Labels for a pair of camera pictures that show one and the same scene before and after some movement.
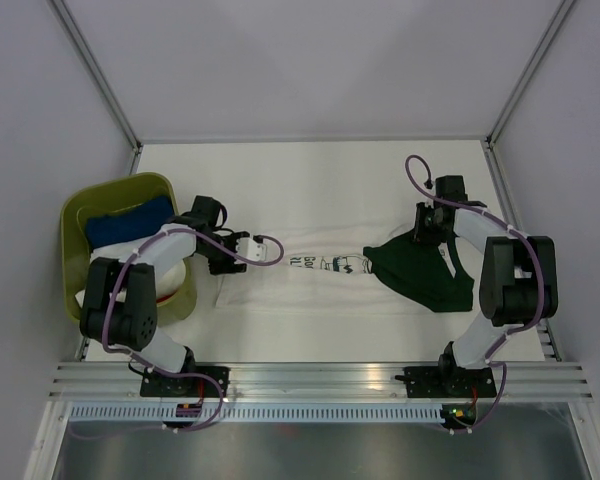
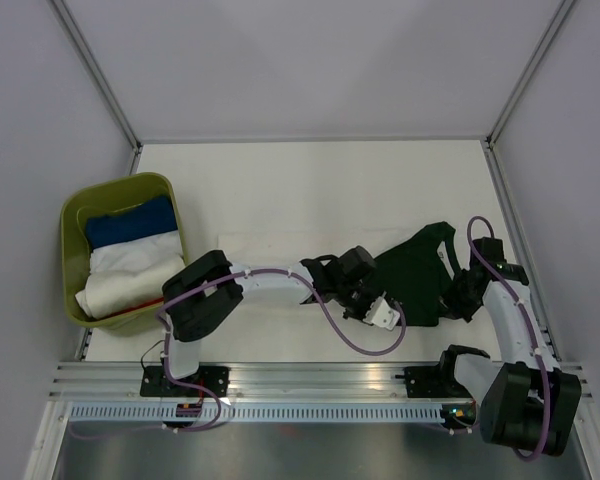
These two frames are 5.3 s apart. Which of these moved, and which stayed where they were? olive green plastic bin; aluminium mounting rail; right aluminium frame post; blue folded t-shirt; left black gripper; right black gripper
Moved: right black gripper; left black gripper
Stayed: olive green plastic bin; right aluminium frame post; aluminium mounting rail; blue folded t-shirt
